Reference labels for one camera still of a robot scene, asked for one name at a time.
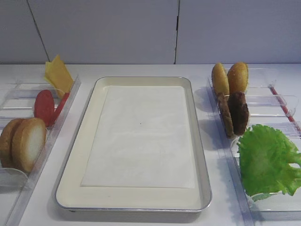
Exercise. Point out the left meat patty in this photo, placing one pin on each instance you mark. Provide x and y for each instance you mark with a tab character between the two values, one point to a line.
225	114

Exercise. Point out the meat patty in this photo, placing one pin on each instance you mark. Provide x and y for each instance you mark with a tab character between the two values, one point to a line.
225	114
239	112

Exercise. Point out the right meat patty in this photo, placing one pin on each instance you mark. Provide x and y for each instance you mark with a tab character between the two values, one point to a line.
239	112

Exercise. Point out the thin red tomato slice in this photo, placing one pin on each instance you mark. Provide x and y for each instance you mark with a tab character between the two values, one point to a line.
58	109

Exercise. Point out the yellow cheese slices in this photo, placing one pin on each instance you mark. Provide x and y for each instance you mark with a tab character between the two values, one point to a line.
58	76

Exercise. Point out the green lettuce leaf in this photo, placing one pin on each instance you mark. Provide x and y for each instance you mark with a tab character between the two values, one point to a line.
266	158

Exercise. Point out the white parchment paper sheet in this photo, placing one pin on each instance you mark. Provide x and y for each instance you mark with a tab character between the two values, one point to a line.
142	139

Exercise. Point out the metal baking tray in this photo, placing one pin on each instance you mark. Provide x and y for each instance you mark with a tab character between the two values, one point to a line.
72	194

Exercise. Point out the left bun half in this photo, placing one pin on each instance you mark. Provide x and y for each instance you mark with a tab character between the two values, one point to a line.
220	79

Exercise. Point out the bun half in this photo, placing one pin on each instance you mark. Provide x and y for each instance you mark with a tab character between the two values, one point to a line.
238	77
220	79

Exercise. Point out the right bun half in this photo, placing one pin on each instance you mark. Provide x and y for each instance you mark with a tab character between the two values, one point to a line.
238	77

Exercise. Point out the right clear acrylic rack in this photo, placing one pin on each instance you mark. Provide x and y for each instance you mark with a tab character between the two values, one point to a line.
267	106

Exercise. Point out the clear acrylic rack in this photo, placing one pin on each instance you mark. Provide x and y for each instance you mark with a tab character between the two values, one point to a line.
267	106
17	101

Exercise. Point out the left clear acrylic rack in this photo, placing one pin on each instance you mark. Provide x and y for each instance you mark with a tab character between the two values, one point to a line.
17	101

